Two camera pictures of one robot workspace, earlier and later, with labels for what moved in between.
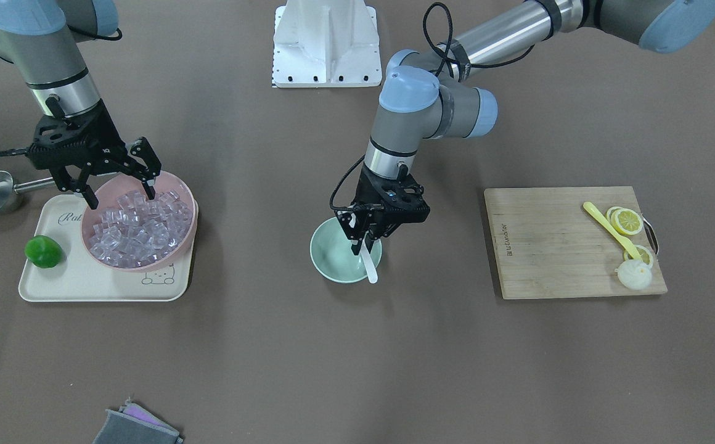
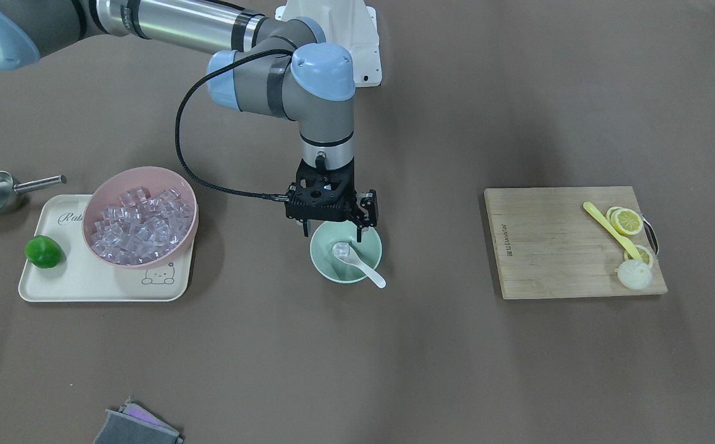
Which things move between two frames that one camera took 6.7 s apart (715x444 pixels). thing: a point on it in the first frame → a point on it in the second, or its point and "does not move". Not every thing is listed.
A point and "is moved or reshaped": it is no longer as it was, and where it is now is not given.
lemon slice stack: x=625 y=220 does not move
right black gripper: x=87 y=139 → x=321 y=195
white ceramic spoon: x=371 y=272 is moved or reshaped
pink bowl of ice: x=130 y=233 does not move
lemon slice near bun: x=646 y=256 does not move
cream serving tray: x=80 y=276 does not move
